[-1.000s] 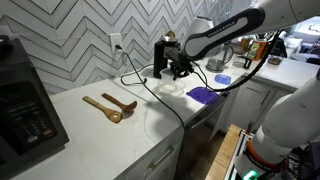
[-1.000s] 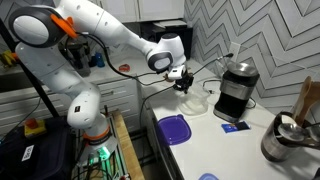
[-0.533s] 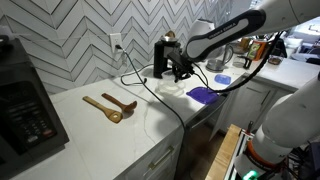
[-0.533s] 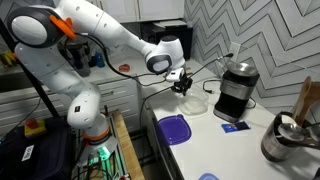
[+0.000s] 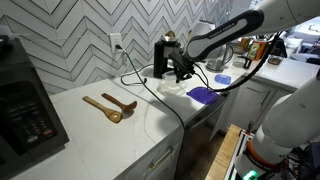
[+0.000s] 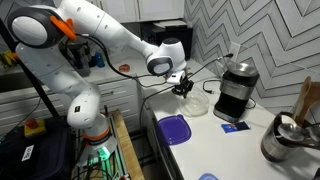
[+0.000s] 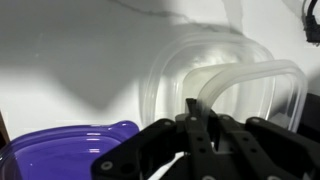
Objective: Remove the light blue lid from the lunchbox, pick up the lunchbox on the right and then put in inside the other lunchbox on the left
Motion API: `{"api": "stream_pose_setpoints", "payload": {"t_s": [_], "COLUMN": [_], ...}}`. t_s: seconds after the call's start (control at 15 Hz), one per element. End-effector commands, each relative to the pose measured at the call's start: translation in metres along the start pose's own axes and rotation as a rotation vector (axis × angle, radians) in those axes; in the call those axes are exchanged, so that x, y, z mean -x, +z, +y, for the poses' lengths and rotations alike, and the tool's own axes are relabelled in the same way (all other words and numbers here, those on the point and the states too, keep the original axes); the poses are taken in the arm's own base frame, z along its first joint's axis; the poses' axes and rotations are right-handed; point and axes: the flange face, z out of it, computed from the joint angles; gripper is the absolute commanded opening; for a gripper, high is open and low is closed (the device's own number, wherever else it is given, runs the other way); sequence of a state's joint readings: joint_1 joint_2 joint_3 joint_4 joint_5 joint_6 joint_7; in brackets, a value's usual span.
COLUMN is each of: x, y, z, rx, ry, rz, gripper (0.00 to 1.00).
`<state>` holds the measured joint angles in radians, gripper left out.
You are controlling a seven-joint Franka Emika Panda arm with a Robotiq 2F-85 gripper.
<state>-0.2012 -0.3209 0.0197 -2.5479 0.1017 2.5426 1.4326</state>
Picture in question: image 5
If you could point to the spice bottle with colourful label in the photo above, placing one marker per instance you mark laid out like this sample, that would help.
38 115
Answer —
255 50

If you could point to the tall wooden spoon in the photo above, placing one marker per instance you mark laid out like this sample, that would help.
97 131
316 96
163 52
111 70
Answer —
189 35

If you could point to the light wooden slotted spatula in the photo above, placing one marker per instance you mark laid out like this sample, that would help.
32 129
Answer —
111 115

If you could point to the purple plastic lid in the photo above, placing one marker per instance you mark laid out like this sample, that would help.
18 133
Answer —
203 95

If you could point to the black dishwasher front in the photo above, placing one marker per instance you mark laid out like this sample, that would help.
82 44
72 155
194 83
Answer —
200 140

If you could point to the white wall outlet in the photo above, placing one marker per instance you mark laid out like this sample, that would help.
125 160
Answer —
115 40

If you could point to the white base cabinet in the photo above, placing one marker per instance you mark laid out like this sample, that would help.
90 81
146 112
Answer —
246 103

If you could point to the short wooden spoon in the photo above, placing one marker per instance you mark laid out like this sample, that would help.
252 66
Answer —
170 33

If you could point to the small clear plastic lunchbox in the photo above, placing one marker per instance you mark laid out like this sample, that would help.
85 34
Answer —
169 80

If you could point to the black coffee maker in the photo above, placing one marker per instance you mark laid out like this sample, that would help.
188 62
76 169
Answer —
161 61

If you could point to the black small stand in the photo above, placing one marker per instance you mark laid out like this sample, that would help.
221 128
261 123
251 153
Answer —
246 61

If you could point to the black microwave oven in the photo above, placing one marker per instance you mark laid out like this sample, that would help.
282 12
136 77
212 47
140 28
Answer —
26 113

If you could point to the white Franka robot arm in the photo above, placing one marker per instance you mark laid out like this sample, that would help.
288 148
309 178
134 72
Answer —
290 120

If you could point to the large clear plastic lunchbox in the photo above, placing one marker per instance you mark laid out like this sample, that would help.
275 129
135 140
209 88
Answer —
173 93

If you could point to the dark glass bowl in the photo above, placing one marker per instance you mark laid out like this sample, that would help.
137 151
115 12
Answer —
275 60

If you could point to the dark wooden spoon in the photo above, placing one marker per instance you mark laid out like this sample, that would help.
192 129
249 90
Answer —
128 107

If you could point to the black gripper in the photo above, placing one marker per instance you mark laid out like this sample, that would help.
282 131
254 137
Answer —
181 63

